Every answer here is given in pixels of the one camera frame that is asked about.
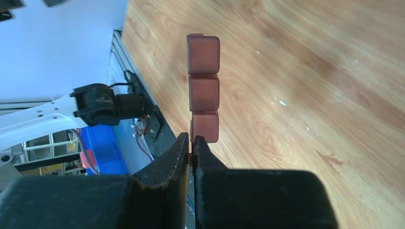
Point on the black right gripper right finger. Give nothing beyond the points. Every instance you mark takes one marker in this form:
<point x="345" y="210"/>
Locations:
<point x="226" y="198"/>

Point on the brown pill organizer strip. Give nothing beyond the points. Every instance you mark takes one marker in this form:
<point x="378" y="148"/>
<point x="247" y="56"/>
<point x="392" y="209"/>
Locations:
<point x="203" y="55"/>

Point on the blue storage bin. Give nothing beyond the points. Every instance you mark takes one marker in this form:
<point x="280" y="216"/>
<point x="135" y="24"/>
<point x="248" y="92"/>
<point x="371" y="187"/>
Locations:
<point x="106" y="156"/>

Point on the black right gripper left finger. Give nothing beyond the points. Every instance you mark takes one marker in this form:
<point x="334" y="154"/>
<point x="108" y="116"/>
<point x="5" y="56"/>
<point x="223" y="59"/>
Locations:
<point x="72" y="202"/>

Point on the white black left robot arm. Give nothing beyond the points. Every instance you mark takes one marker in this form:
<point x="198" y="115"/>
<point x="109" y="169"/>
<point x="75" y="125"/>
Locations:
<point x="94" y="104"/>

